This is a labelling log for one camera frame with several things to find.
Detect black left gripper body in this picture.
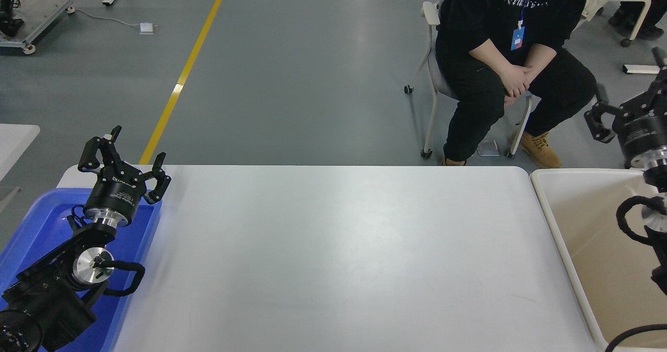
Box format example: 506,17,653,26
83,165,150,221

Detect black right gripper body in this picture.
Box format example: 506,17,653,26
612,92,667,157

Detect person's left hand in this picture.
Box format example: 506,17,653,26
513,64,538,90

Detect person's right hand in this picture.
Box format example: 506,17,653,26
501,67,530,100

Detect person's left tan boot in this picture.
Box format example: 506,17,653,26
513,130,562,169

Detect person with dark shoes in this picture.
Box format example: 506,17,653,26
607,0,667,41

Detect white side table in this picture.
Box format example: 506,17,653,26
0,124,41,182

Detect blue plastic tray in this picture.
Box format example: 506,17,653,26
0,187,163,352

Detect large pale plastic bin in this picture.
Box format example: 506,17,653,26
530,168,667,352

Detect person in black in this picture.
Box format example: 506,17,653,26
435,0,598,169

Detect grey wheeled platform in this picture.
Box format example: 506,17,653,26
0,0,76,56

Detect grey wheeled chair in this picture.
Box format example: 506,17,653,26
404,0,535,160

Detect white floor cable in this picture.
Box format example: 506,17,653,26
73,9,141,29

